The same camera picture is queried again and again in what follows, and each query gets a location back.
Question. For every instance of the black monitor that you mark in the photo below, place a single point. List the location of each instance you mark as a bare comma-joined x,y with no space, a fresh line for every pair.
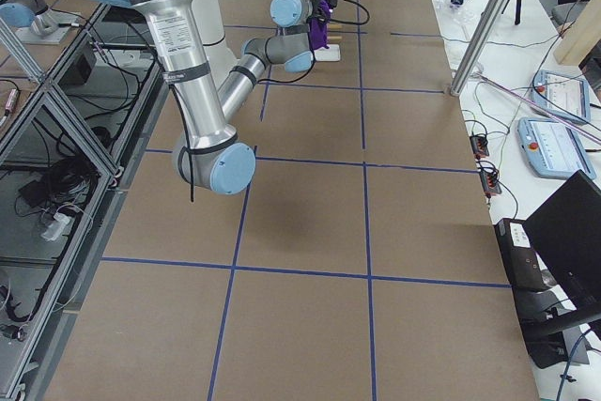
565,232

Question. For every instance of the purple towel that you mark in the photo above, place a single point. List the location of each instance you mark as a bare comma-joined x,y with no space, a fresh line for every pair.
318,25

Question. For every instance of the metal reacher grabber stick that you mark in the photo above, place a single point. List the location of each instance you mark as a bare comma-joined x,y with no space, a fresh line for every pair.
587,134

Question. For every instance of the black tripod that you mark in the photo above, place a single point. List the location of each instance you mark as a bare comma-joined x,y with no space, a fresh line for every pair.
518,11

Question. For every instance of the aluminium frame post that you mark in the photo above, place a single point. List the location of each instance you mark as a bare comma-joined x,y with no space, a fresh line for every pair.
477,43

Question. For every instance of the far teach pendant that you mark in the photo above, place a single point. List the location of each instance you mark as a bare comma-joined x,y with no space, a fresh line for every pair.
562,95

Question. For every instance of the black computer box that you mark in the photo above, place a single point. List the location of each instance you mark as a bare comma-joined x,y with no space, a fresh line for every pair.
534,300

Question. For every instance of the white pedestal column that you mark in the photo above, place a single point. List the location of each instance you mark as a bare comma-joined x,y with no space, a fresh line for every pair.
208,18

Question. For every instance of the white wooden towel rack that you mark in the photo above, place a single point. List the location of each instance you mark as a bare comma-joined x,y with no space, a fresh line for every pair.
331,38

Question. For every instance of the near teach pendant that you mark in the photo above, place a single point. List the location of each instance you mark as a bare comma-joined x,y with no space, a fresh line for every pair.
552,149

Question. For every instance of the wooden board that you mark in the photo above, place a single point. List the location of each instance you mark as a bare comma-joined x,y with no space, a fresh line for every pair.
579,39

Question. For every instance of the teach pendant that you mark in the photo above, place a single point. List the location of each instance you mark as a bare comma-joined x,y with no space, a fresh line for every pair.
552,149
562,95

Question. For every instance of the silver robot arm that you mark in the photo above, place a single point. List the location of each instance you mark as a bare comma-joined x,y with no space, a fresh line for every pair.
209,154

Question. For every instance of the small orange relay board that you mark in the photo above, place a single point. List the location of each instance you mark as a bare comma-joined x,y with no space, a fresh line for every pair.
479,146

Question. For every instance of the aluminium frame cage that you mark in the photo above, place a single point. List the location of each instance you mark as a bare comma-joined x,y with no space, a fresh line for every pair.
76,110

